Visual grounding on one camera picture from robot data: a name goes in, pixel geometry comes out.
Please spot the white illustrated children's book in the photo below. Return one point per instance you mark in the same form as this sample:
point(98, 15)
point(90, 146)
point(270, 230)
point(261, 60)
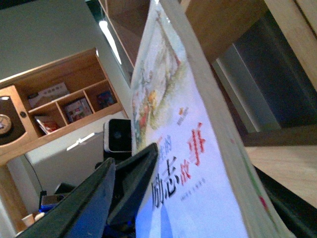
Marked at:
point(204, 184)

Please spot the white book on shelf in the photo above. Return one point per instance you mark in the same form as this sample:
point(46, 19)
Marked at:
point(47, 95)

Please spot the round wall clock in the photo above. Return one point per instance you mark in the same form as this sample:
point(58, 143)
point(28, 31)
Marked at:
point(5, 124)

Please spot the colourful book middle cubby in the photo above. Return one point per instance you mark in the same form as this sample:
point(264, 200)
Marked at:
point(77, 110)

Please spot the blue book right cubby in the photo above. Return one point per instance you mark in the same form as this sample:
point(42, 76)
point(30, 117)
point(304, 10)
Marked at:
point(105, 99)

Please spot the white and black camera device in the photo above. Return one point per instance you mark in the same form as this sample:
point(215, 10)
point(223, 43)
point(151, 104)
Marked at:
point(117, 135)

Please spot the paper cup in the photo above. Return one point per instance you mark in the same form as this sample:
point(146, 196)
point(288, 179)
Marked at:
point(28, 220)

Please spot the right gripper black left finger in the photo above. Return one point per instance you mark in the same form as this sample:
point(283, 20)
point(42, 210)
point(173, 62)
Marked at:
point(83, 212)

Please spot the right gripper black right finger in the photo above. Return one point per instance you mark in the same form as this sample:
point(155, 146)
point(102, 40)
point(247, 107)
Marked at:
point(132, 177)

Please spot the red book lower cubby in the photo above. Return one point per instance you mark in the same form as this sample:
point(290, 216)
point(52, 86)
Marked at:
point(47, 124)

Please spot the wooden wall shelf unit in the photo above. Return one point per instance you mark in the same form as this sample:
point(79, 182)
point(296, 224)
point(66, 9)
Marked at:
point(84, 77)

